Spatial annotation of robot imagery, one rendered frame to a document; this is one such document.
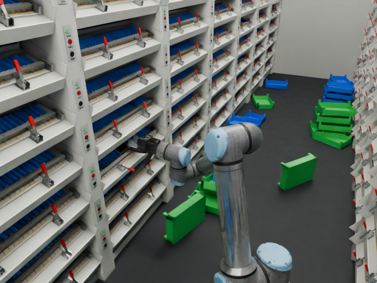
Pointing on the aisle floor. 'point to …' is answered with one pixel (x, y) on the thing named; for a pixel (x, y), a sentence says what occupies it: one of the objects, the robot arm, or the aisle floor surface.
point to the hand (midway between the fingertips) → (128, 144)
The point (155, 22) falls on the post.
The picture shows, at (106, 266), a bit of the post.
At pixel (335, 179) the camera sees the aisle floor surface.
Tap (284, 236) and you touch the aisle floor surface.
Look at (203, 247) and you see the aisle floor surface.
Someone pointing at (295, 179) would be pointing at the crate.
